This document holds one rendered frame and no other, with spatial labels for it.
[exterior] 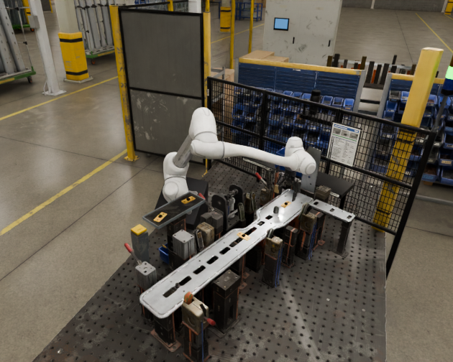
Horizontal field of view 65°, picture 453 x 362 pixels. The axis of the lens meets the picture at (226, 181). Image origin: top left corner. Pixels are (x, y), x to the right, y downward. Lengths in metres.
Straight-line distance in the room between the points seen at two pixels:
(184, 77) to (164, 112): 0.57
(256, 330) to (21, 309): 2.03
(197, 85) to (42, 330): 2.93
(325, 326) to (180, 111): 3.24
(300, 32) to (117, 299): 7.55
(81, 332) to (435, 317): 2.66
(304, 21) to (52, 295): 7.37
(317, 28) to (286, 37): 0.71
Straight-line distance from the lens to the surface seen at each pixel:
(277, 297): 2.23
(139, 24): 4.64
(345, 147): 2.73
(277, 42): 8.97
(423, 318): 3.44
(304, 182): 2.65
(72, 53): 9.50
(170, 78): 4.55
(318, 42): 8.80
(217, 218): 2.15
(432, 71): 2.49
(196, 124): 2.09
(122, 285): 2.33
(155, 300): 1.81
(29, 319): 3.32
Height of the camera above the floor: 2.34
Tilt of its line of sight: 30 degrees down
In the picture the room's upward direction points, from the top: 2 degrees clockwise
